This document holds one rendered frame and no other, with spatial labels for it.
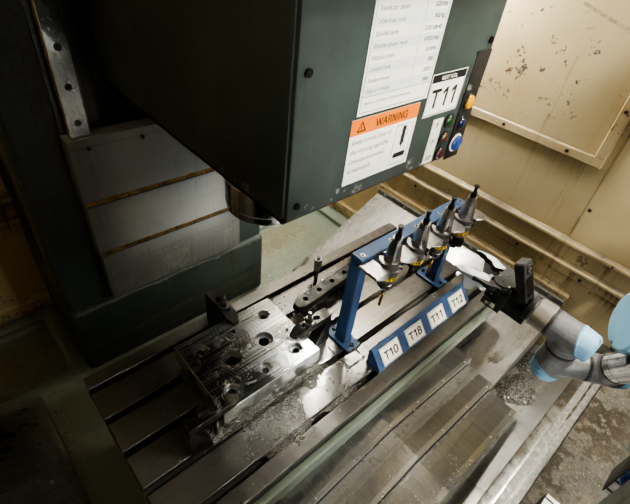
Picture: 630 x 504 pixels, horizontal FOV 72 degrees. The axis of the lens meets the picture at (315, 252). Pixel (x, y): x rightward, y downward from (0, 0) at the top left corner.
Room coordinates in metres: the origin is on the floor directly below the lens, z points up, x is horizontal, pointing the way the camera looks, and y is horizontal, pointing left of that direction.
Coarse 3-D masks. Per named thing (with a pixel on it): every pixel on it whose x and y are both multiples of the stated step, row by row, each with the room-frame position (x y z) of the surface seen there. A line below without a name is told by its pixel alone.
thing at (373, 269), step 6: (366, 264) 0.80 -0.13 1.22; (372, 264) 0.80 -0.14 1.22; (378, 264) 0.81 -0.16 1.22; (366, 270) 0.78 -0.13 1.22; (372, 270) 0.78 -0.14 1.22; (378, 270) 0.78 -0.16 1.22; (384, 270) 0.79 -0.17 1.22; (372, 276) 0.76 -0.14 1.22; (378, 276) 0.76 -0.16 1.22; (384, 276) 0.77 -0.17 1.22
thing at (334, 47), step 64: (128, 0) 0.79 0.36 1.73; (192, 0) 0.64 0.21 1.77; (256, 0) 0.54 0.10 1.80; (320, 0) 0.52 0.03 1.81; (128, 64) 0.82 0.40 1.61; (192, 64) 0.65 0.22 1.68; (256, 64) 0.54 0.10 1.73; (320, 64) 0.52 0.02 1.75; (448, 64) 0.73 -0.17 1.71; (192, 128) 0.66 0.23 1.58; (256, 128) 0.54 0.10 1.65; (320, 128) 0.53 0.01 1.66; (448, 128) 0.77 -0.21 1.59; (256, 192) 0.54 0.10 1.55; (320, 192) 0.54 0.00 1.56
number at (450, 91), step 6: (444, 84) 0.73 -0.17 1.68; (450, 84) 0.74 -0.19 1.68; (456, 84) 0.75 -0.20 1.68; (444, 90) 0.73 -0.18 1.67; (450, 90) 0.74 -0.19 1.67; (456, 90) 0.76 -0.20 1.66; (444, 96) 0.73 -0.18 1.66; (450, 96) 0.75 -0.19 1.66; (456, 96) 0.76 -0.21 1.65; (444, 102) 0.74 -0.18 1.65; (450, 102) 0.75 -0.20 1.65; (438, 108) 0.73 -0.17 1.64
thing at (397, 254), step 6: (396, 240) 0.81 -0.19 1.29; (402, 240) 0.82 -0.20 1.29; (390, 246) 0.82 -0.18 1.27; (396, 246) 0.81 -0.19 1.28; (402, 246) 0.82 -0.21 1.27; (390, 252) 0.81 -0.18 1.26; (396, 252) 0.81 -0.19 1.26; (384, 258) 0.82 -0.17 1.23; (390, 258) 0.81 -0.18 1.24; (396, 258) 0.81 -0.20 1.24; (396, 264) 0.80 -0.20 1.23
